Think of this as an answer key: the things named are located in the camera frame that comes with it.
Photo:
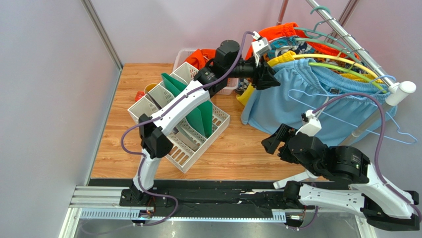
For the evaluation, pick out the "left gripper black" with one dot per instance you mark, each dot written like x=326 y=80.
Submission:
x=264 y=78

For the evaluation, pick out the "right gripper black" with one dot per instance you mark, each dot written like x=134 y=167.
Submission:
x=282 y=141

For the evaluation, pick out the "light blue shorts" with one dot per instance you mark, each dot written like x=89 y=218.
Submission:
x=267 y=109

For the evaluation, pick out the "orange shorts front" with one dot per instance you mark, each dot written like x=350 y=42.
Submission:
x=200 y=57

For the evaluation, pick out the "green hanger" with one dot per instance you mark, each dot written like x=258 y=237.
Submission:
x=344 y=70

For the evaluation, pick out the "light blue wire hanger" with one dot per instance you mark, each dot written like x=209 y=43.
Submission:
x=360 y=111

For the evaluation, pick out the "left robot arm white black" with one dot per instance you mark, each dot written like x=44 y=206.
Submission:
x=154 y=130

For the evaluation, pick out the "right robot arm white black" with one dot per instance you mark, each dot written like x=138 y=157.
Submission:
x=367 y=194

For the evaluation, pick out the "yellow shorts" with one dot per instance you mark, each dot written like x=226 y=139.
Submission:
x=287 y=57

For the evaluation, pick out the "patterned blue orange shorts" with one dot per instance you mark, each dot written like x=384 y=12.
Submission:
x=286 y=44

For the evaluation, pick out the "orange shorts back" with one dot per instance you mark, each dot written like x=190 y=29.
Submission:
x=287 y=30

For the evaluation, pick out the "teal hanger front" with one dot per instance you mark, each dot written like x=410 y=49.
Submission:
x=323 y=44

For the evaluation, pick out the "teal hanger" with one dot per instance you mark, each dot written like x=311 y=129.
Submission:
x=323 y=44
x=328 y=22

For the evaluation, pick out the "yellow hanger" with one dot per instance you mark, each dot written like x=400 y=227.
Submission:
x=350 y=62

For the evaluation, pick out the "teal hanger back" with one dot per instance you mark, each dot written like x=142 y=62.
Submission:
x=328 y=22

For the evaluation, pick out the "green folder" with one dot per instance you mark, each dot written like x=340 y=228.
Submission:
x=199 y=118

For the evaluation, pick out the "white file organizer rack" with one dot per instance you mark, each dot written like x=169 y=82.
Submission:
x=163 y=104

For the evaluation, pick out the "yellow cup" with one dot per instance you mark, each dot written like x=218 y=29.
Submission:
x=149 y=87

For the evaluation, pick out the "small red object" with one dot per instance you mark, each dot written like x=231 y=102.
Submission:
x=139 y=95

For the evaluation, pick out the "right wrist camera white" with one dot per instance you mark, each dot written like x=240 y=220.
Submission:
x=311 y=124

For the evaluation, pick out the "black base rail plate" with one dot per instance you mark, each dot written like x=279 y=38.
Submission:
x=260 y=194

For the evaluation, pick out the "metal clothes rack rail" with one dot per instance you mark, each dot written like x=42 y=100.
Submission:
x=362 y=49

